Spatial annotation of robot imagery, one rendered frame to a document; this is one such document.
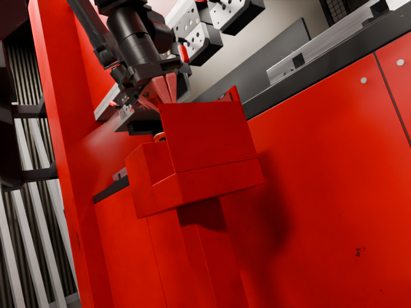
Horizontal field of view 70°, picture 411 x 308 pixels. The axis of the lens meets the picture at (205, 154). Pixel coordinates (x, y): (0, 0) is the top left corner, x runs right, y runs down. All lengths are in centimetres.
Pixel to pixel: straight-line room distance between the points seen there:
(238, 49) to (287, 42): 165
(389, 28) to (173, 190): 44
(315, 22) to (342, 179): 232
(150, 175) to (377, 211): 41
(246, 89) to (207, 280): 126
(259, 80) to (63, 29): 132
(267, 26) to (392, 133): 253
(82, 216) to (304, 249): 134
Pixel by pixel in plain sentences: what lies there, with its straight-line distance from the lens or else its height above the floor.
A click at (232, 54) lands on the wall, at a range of 315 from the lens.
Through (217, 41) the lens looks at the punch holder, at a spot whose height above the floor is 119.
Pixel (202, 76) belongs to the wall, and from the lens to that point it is 332.
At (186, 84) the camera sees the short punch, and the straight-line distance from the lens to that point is 119.
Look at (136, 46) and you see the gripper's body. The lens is 51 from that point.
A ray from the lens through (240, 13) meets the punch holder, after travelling 99.
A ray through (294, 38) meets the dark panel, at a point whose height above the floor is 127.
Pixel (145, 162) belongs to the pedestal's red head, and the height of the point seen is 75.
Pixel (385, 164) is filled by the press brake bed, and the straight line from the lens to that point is 60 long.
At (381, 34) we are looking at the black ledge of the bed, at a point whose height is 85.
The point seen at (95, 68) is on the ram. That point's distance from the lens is 196.
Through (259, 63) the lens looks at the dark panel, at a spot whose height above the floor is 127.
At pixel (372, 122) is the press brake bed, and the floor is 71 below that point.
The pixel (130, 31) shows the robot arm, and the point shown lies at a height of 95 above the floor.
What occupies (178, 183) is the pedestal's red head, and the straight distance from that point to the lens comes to 41.
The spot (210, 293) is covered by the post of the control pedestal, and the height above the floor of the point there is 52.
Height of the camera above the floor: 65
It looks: 10 degrees up
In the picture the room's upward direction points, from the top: 15 degrees counter-clockwise
